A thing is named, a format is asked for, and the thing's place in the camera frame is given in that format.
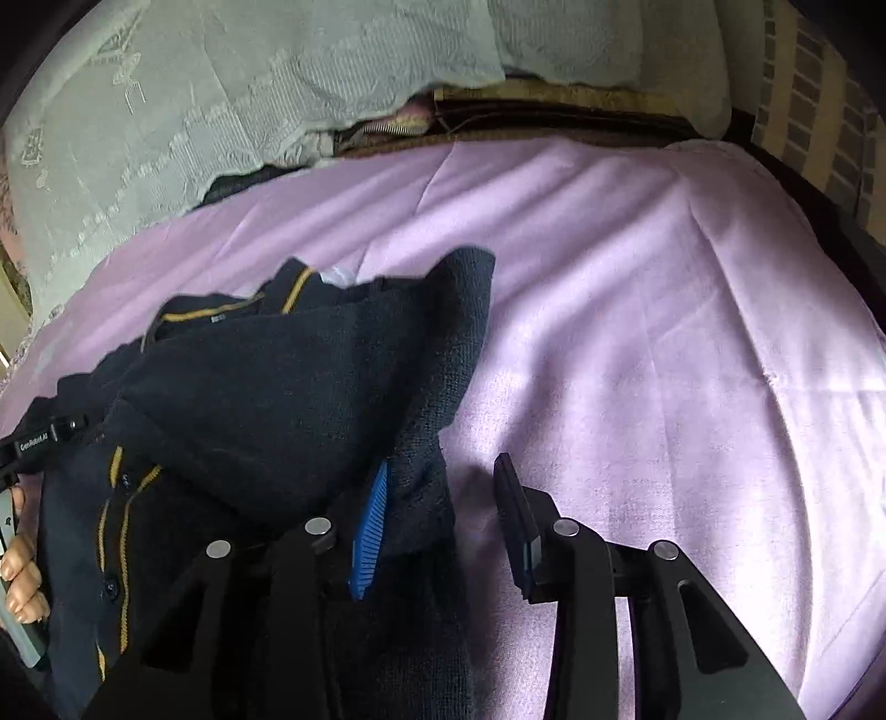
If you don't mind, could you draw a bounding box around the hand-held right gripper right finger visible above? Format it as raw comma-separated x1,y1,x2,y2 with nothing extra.
493,452,808,720

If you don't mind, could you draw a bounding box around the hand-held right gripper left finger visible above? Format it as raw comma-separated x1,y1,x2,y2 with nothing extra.
81,462,392,720

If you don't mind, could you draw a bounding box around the navy knit cardigan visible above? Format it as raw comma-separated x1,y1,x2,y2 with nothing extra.
38,245,497,720

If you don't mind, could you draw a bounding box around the person's left hand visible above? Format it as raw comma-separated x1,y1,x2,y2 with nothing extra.
0,486,51,625

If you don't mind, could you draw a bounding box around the pink floral pillow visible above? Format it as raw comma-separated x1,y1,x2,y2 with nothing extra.
0,142,23,278

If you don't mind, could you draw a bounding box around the purple bed sheet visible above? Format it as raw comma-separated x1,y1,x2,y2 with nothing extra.
0,135,882,720

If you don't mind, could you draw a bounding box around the white lace cloth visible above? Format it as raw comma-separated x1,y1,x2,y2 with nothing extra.
0,0,735,326

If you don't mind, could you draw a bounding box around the brown woven blanket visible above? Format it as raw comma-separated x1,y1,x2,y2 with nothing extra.
199,76,702,207

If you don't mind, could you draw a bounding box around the brown brick-pattern fabric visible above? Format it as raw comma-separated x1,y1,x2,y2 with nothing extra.
751,0,886,245

